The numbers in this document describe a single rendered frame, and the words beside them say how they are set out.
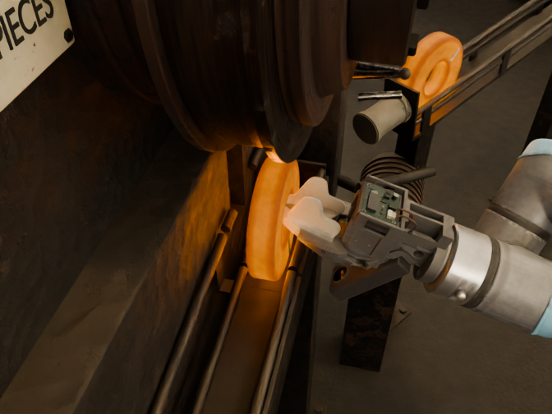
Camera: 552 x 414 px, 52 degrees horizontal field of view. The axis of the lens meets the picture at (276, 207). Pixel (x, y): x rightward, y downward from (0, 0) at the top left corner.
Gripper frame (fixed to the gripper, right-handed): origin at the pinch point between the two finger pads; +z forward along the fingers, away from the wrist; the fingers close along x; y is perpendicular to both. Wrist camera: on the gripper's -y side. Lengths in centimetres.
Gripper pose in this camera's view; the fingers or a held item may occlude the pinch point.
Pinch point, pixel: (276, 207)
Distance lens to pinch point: 69.5
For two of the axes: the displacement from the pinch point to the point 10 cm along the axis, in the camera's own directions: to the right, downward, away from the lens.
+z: -9.3, -3.6, -0.2
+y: 2.7, -6.6, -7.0
